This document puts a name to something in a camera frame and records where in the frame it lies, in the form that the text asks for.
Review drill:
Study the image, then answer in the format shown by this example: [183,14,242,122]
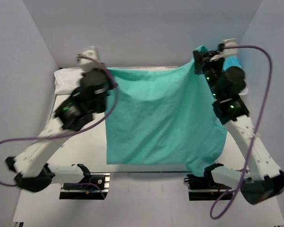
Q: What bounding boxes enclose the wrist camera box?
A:
[81,46,98,60]
[219,38,238,53]

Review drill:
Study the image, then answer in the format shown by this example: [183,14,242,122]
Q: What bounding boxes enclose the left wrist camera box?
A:
[81,46,98,60]

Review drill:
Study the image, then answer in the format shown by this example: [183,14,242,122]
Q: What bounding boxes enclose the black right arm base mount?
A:
[184,175,233,201]

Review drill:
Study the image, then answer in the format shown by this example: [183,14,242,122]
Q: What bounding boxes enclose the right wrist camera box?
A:
[219,38,238,53]

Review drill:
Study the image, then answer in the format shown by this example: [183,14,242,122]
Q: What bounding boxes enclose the aluminium table edge rail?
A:
[110,66,178,71]

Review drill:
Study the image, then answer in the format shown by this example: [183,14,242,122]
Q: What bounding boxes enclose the white plastic laundry basket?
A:
[239,84,248,96]

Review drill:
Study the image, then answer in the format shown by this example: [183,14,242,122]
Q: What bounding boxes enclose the light blue crumpled t-shirt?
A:
[223,55,242,71]

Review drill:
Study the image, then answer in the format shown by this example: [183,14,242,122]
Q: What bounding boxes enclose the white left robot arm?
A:
[5,47,117,192]

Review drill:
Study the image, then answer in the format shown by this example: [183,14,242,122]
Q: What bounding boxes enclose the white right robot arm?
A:
[193,44,284,205]

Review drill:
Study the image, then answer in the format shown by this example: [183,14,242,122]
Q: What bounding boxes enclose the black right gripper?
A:
[193,50,226,100]

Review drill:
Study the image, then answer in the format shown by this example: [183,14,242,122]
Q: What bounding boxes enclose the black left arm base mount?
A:
[59,173,110,200]

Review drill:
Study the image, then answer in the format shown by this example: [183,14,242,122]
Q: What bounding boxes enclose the teal green t-shirt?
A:
[105,60,227,176]

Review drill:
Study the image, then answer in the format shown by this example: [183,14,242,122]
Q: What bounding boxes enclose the folded white t-shirt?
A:
[54,68,83,95]

